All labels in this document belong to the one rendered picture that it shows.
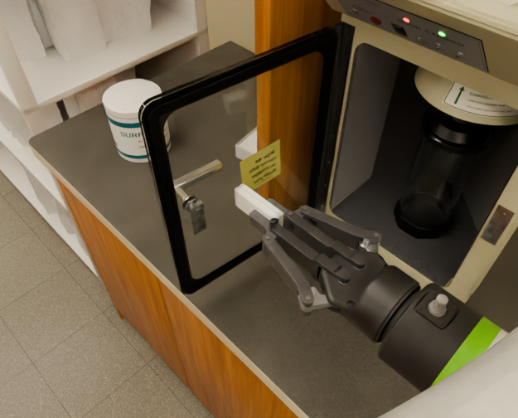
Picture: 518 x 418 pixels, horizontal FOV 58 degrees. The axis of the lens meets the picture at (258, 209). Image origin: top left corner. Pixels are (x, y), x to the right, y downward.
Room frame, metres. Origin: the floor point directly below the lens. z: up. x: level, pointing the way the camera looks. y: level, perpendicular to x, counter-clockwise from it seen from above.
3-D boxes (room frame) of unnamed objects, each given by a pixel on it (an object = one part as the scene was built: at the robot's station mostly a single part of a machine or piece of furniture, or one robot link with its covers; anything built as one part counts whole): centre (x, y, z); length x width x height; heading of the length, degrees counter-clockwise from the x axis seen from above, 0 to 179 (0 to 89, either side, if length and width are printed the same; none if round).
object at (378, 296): (0.26, -0.11, 1.28); 0.09 x 0.08 x 0.07; 45
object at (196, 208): (0.44, 0.09, 1.18); 0.02 x 0.02 x 0.06; 37
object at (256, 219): (0.34, 0.00, 1.28); 0.05 x 0.03 x 0.01; 45
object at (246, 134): (0.52, 0.01, 1.19); 0.30 x 0.01 x 0.40; 127
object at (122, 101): (0.88, 0.28, 1.01); 0.13 x 0.13 x 0.15
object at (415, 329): (0.21, -0.16, 1.28); 0.09 x 0.06 x 0.12; 135
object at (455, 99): (0.57, -0.31, 1.34); 0.18 x 0.18 x 0.05
